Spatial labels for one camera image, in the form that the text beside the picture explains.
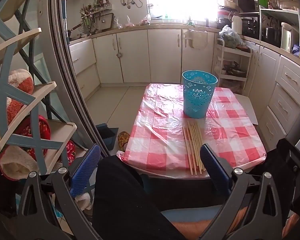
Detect yellow patterned slipper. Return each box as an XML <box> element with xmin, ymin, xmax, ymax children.
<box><xmin>118</xmin><ymin>131</ymin><xmax>131</xmax><ymax>151</ymax></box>

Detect white cabinet door hanger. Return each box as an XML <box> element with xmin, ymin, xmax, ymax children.
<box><xmin>184</xmin><ymin>28</ymin><xmax>208</xmax><ymax>50</ymax></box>

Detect blue cream shoe rack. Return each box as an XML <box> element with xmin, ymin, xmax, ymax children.
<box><xmin>0</xmin><ymin>0</ymin><xmax>78</xmax><ymax>178</ymax></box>

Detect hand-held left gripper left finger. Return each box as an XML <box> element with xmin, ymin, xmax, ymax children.
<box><xmin>16</xmin><ymin>144</ymin><xmax>102</xmax><ymax>240</ymax></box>

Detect white electric kettle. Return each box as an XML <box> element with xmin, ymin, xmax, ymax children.
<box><xmin>280</xmin><ymin>22</ymin><xmax>294</xmax><ymax>52</ymax></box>

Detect white thermos jug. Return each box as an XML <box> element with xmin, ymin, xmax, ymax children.
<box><xmin>231</xmin><ymin>15</ymin><xmax>243</xmax><ymax>36</ymax></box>

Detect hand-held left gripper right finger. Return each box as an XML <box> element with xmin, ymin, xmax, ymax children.
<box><xmin>199</xmin><ymin>144</ymin><xmax>288</xmax><ymax>240</ymax></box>

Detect wall utensil rack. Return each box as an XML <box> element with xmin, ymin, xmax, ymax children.
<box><xmin>79</xmin><ymin>0</ymin><xmax>113</xmax><ymax>34</ymax></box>

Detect black microwave oven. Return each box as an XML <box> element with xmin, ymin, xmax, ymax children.
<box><xmin>241</xmin><ymin>12</ymin><xmax>261</xmax><ymax>39</ymax></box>

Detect black cooking pot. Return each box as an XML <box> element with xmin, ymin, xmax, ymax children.
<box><xmin>262</xmin><ymin>27</ymin><xmax>282</xmax><ymax>45</ymax></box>

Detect metal mop handle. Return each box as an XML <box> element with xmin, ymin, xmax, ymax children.
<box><xmin>61</xmin><ymin>0</ymin><xmax>71</xmax><ymax>46</ymax></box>

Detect row of wooden chopsticks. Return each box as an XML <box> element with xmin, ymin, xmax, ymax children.
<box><xmin>182</xmin><ymin>121</ymin><xmax>206</xmax><ymax>175</ymax></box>

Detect grey sliding door frame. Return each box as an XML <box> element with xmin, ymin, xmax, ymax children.
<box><xmin>39</xmin><ymin>0</ymin><xmax>112</xmax><ymax>157</ymax></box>

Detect red white checkered tablecloth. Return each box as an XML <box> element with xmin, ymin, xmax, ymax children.
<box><xmin>117</xmin><ymin>83</ymin><xmax>267</xmax><ymax>178</ymax></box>

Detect person's black trouser leg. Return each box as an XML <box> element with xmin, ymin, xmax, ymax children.
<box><xmin>92</xmin><ymin>156</ymin><xmax>187</xmax><ymax>240</ymax></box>

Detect red white fluffy slipper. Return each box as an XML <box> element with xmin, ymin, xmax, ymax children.
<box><xmin>16</xmin><ymin>116</ymin><xmax>52</xmax><ymax>156</ymax></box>
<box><xmin>0</xmin><ymin>145</ymin><xmax>42</xmax><ymax>181</ymax></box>
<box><xmin>6</xmin><ymin>69</ymin><xmax>35</xmax><ymax>101</ymax></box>
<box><xmin>0</xmin><ymin>92</ymin><xmax>24</xmax><ymax>133</ymax></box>

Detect dark blue dustpan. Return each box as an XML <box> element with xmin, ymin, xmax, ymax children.
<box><xmin>96</xmin><ymin>123</ymin><xmax>119</xmax><ymax>151</ymax></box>

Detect white countertop shelf rack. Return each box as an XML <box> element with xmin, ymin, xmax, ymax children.
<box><xmin>259</xmin><ymin>6</ymin><xmax>300</xmax><ymax>52</ymax></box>

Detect plastic bag of greens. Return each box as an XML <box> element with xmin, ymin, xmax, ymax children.
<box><xmin>218</xmin><ymin>25</ymin><xmax>243</xmax><ymax>48</ymax></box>

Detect orange blue cushion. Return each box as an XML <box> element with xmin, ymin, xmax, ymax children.
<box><xmin>161</xmin><ymin>204</ymin><xmax>300</xmax><ymax>240</ymax></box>

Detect turquoise perforated plastic basket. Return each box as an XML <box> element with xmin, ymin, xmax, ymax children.
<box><xmin>182</xmin><ymin>70</ymin><xmax>218</xmax><ymax>119</ymax></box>

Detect black wok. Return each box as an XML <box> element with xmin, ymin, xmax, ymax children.
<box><xmin>67</xmin><ymin>23</ymin><xmax>83</xmax><ymax>38</ymax></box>

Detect cream kitchen cabinets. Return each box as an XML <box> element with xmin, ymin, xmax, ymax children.
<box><xmin>69</xmin><ymin>26</ymin><xmax>300</xmax><ymax>144</ymax></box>

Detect white storage trolley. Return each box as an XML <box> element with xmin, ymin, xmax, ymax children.
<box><xmin>213</xmin><ymin>39</ymin><xmax>252</xmax><ymax>90</ymax></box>

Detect black lidded pan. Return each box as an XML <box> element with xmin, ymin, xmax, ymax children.
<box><xmin>221</xmin><ymin>61</ymin><xmax>247</xmax><ymax>77</ymax></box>

